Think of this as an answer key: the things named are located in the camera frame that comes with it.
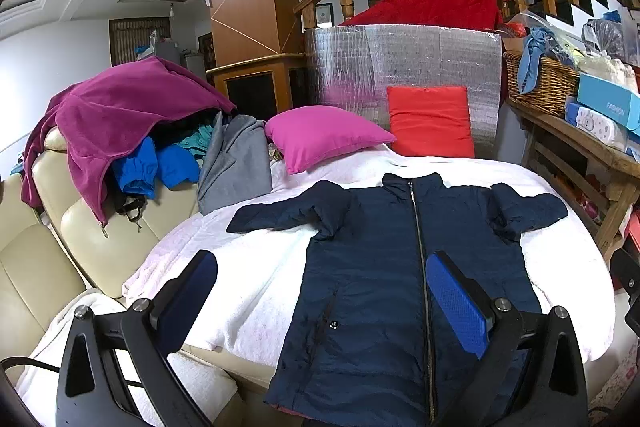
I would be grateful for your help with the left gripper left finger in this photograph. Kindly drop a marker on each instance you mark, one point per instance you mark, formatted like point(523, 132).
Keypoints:
point(92, 390)

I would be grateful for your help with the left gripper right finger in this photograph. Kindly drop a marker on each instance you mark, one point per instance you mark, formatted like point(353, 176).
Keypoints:
point(551, 389)

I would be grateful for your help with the navy blue puffer jacket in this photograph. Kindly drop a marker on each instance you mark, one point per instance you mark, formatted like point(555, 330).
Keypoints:
point(368, 345)

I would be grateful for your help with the white fleece blanket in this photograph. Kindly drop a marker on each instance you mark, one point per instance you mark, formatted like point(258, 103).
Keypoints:
point(247, 314)

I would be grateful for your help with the cream leather sofa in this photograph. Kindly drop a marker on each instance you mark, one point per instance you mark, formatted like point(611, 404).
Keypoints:
point(52, 254)

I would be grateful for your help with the blue garment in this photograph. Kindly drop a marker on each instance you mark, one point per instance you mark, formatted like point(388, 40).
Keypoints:
point(137, 173)

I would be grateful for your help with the grey garment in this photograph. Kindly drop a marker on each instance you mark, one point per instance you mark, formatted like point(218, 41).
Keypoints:
point(236, 166)

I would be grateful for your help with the teal garment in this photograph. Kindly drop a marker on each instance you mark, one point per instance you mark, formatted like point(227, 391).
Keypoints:
point(197, 143)

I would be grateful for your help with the wooden side table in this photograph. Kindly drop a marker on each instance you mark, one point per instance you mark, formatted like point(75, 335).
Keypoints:
point(599, 183)

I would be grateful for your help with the magenta pillow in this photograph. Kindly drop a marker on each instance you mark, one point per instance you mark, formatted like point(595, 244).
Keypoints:
point(308, 135)

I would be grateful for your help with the purple velvet garment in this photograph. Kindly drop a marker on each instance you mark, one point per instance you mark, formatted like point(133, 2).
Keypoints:
point(107, 116)

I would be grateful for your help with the white patterned tissue pack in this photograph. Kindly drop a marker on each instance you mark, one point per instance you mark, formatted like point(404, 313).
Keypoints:
point(600, 127)

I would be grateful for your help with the wooden pillar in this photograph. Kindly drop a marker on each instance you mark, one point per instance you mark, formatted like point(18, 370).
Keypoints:
point(258, 46)

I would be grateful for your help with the red-orange pillow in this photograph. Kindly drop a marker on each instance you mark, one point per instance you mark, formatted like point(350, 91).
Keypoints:
point(430, 121)

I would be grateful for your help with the teal tissue box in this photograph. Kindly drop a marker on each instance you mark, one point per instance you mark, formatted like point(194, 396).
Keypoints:
point(610, 100)

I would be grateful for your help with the wicker basket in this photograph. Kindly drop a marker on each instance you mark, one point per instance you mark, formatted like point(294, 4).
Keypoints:
point(556, 84)

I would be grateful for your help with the silver foil insulation sheet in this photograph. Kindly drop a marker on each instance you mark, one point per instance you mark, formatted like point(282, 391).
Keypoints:
point(351, 67)

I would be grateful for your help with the light blue cloth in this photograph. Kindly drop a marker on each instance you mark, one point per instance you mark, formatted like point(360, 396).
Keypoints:
point(539, 43)

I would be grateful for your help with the red cloth on railing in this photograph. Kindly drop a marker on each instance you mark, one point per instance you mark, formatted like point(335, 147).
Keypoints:
point(464, 14)

